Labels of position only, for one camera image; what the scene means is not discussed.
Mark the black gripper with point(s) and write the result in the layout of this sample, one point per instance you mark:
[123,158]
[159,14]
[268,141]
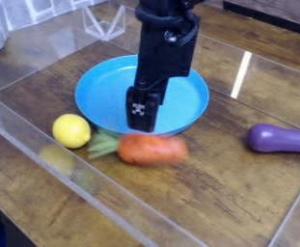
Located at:
[166,52]

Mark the orange toy carrot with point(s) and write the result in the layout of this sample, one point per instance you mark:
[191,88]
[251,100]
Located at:
[140,149]

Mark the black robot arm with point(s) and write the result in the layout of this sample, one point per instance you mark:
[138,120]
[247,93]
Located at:
[163,9]

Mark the blue round tray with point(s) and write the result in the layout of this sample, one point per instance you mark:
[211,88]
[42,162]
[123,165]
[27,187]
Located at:
[100,95]

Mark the yellow toy lemon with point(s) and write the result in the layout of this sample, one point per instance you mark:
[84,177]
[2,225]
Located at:
[71,131]

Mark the purple toy eggplant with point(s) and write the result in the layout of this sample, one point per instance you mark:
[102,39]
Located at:
[270,138]

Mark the grey white curtain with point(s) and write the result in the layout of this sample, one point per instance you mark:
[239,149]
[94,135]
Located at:
[22,13]

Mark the clear acrylic bracket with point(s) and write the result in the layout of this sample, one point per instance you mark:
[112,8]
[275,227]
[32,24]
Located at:
[104,30]

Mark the clear acrylic barrier wall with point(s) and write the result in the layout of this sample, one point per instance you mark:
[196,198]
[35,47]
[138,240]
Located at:
[142,221]

